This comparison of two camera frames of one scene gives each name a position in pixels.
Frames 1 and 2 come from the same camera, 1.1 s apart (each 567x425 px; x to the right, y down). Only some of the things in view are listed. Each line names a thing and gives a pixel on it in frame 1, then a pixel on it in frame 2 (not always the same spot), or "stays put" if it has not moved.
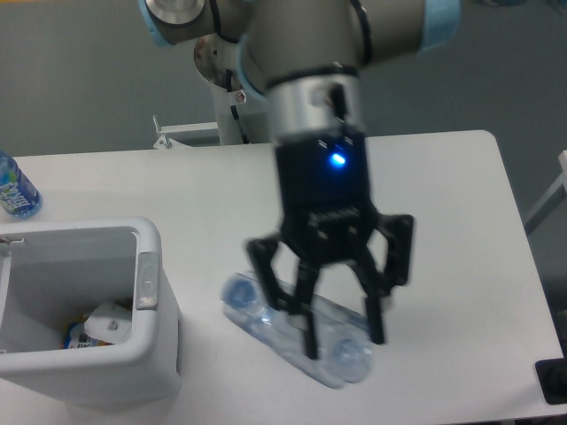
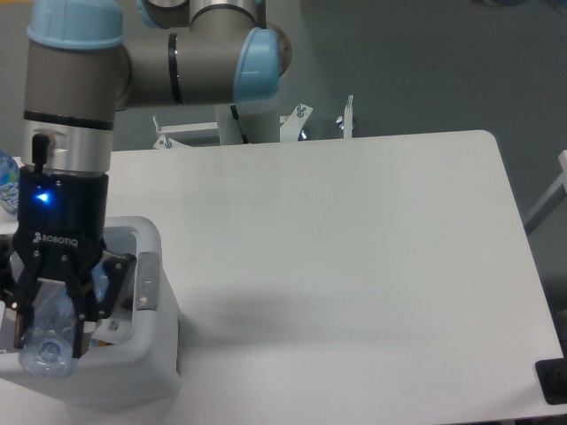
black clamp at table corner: x=552 y=376 stays put
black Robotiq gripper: x=329 y=216 to x=63 y=216
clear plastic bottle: x=345 y=353 to x=47 y=348
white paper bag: x=109 y=322 stays put
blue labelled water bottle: x=19 y=197 stays put
